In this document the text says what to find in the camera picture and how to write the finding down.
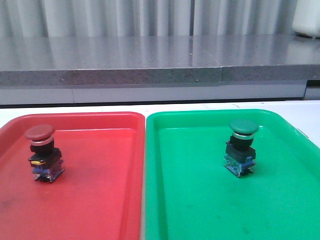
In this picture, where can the green mushroom push button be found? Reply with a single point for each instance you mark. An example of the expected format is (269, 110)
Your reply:
(239, 156)

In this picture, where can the red mushroom push button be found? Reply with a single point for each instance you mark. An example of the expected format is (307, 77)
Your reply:
(46, 161)

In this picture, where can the green plastic tray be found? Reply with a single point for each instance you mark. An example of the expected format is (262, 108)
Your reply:
(190, 195)

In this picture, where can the red plastic tray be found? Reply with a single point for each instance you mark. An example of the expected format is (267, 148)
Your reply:
(97, 197)

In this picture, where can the grey stone counter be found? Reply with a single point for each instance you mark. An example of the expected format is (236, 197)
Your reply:
(157, 60)

